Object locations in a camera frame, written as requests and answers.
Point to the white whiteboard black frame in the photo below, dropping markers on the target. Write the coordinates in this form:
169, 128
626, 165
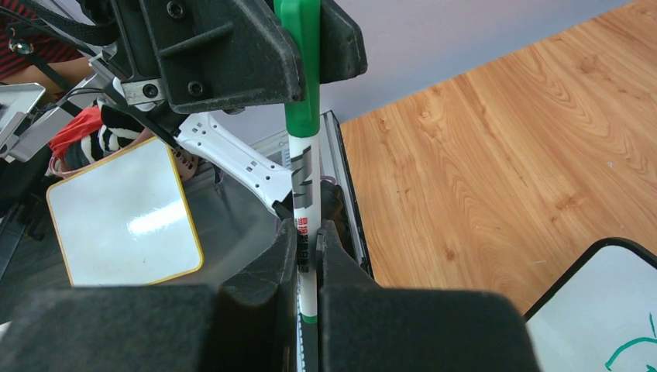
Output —
600, 315

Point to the green whiteboard marker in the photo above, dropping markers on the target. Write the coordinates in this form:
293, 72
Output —
305, 205

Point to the yellow framed whiteboard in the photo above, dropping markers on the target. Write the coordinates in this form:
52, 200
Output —
125, 220

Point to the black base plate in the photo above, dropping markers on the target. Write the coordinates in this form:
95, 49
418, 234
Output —
342, 204

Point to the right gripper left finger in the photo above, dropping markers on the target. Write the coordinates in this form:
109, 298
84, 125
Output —
248, 323

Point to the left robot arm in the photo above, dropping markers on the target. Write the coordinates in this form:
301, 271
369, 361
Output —
200, 134

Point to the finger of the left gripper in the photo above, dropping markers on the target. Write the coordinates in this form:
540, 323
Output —
203, 56
342, 47

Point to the red striped cloth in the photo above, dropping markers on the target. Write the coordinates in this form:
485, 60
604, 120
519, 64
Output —
93, 134

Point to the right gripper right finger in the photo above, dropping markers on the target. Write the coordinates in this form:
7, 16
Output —
367, 327

